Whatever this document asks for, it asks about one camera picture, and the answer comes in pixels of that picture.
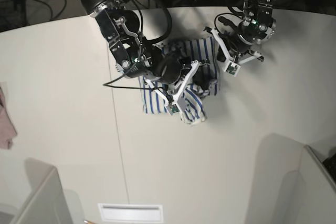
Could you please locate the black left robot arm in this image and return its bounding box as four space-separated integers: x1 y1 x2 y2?
214 0 276 65

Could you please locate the left grey partition panel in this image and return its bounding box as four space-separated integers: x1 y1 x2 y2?
1 158 77 223

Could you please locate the white table inlay plate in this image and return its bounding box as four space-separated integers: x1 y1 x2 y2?
98 203 164 223

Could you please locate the right grey partition panel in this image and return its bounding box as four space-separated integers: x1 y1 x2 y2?
273 146 335 223

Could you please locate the grey partition panel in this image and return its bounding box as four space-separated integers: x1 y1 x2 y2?
273 146 335 223
1 158 77 223

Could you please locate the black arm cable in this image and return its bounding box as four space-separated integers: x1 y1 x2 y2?
214 0 247 41
102 0 173 90

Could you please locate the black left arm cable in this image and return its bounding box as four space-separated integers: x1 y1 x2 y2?
214 0 247 41

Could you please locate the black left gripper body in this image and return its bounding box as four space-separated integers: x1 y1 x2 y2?
215 0 276 50

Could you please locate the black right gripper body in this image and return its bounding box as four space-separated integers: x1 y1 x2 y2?
96 7 192 85

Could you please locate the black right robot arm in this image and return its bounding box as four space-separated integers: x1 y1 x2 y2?
80 0 192 85

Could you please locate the pink cloth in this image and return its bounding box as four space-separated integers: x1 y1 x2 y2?
1 89 17 150

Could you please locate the blue white striped T-shirt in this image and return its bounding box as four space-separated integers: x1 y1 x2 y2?
138 36 222 127

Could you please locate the black keyboard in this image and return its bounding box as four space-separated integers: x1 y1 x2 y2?
322 154 336 182

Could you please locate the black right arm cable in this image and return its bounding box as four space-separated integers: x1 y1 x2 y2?
102 0 173 90

